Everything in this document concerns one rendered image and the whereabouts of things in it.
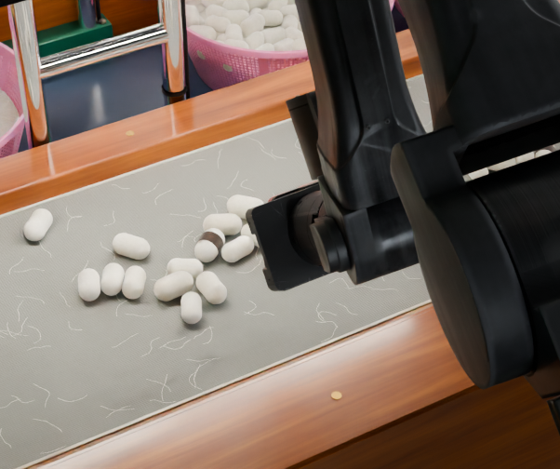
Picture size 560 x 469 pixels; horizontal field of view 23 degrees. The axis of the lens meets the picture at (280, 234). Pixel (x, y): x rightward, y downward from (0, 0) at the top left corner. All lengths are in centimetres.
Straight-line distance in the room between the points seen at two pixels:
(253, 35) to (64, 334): 49
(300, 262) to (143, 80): 63
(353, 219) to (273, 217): 18
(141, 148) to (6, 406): 33
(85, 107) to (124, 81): 7
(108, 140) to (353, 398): 41
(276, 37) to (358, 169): 75
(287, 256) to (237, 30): 59
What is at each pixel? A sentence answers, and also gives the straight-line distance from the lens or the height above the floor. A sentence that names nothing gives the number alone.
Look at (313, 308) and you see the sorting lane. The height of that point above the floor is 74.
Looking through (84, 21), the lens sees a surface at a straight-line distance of 162.
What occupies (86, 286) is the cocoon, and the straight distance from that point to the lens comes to 121.
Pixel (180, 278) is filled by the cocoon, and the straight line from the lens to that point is 120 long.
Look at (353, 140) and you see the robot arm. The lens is 80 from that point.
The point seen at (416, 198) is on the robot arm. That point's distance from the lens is 51.
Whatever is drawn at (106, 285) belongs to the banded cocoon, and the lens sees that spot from 121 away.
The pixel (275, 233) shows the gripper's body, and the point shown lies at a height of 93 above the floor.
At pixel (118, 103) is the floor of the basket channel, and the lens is 156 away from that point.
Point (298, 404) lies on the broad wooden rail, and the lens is 109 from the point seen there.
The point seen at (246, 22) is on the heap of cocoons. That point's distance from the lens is 156.
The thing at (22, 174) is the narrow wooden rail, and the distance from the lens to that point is 133.
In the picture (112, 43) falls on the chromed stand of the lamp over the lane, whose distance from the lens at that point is 135.
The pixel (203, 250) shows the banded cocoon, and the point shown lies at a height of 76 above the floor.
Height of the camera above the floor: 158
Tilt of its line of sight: 41 degrees down
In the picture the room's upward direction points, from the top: straight up
